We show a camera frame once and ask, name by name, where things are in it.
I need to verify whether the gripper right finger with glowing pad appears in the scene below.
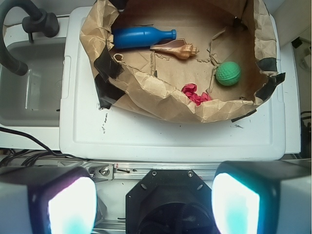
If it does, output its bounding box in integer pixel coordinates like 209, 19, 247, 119
212, 160, 312, 234

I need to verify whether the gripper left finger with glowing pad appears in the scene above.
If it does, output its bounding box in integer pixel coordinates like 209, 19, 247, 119
0, 166, 97, 234

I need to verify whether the blue plastic bottle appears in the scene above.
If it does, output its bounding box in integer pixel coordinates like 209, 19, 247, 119
112, 27, 177, 49

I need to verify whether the grey sink basin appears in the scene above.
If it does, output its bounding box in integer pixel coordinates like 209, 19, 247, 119
0, 38, 65, 127

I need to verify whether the white plastic cooler lid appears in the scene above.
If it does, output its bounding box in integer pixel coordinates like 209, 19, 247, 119
59, 7, 286, 162

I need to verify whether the green dimpled foam ball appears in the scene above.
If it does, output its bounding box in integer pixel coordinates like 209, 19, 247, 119
215, 61, 241, 86

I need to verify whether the crumpled red paper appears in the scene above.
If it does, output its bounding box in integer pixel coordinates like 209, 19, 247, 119
181, 83, 213, 106

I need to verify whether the brown paper bag tray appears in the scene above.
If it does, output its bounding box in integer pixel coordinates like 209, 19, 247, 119
80, 0, 285, 123

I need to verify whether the tan conch seashell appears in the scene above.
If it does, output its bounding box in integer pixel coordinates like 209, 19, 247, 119
150, 39, 199, 59

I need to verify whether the black faucet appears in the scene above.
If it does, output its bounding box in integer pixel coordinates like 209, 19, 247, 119
0, 0, 59, 76

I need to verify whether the black cable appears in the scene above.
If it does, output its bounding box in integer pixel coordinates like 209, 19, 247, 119
0, 126, 81, 167

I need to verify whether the aluminium frame rail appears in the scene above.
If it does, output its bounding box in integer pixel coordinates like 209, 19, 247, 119
82, 160, 220, 180

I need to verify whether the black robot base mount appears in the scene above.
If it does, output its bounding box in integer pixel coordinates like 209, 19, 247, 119
125, 169, 220, 234

